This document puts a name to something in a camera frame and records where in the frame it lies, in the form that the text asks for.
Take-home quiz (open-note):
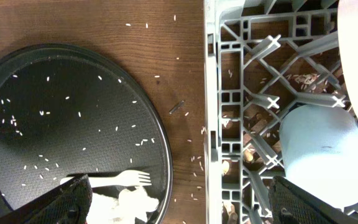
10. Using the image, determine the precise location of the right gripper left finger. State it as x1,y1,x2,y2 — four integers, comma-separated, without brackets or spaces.
0,174,93,224

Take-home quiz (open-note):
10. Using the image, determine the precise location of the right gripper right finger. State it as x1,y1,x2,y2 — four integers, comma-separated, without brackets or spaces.
268,176,358,224

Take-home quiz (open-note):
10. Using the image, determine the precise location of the white plastic fork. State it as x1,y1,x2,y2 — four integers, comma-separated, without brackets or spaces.
60,169,153,189

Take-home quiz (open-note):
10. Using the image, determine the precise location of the white napkin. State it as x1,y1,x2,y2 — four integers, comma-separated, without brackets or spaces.
86,187,159,224

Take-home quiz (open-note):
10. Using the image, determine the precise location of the light blue cup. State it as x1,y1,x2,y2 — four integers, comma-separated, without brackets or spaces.
279,105,358,208

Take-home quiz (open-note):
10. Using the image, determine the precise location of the grey dishwasher rack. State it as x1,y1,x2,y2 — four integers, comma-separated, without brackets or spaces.
204,0,358,223

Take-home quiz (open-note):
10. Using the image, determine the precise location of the round black tray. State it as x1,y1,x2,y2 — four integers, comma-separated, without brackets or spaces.
0,44,173,223

